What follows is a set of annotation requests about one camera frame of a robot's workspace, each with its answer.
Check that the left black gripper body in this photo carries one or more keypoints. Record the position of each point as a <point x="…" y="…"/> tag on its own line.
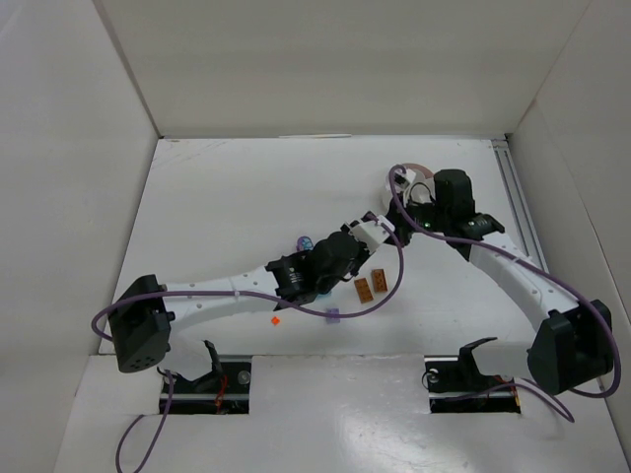
<point x="356" y="247"/>

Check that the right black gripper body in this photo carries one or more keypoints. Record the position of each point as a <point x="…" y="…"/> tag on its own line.
<point x="401" y="229"/>

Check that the purple round flower lego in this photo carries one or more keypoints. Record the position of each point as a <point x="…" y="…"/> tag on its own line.
<point x="304" y="243"/>

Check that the tan lego plate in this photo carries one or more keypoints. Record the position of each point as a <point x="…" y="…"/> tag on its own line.
<point x="363" y="290"/>
<point x="379" y="280"/>

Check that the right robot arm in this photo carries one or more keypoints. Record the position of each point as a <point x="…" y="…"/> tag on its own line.
<point x="573" y="341"/>

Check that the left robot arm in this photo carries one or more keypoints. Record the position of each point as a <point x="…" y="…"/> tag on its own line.
<point x="149" y="316"/>

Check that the white round divided container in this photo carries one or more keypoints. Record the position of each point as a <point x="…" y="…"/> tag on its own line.
<point x="414" y="182"/>

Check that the lavender square lego plate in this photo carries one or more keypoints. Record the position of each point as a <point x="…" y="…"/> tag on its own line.
<point x="332" y="315"/>

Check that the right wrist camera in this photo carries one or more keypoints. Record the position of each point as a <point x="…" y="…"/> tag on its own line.
<point x="409" y="182"/>

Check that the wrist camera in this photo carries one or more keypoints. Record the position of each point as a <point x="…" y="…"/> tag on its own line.
<point x="409" y="182"/>
<point x="371" y="230"/>

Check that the aluminium rail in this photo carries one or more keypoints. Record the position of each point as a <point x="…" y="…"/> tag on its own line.
<point x="524" y="222"/>

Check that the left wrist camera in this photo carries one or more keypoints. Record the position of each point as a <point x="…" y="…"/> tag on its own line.
<point x="371" y="230"/>

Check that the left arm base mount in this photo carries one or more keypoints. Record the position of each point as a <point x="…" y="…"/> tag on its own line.
<point x="223" y="390"/>

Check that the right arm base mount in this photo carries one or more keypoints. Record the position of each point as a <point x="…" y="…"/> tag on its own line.
<point x="454" y="384"/>

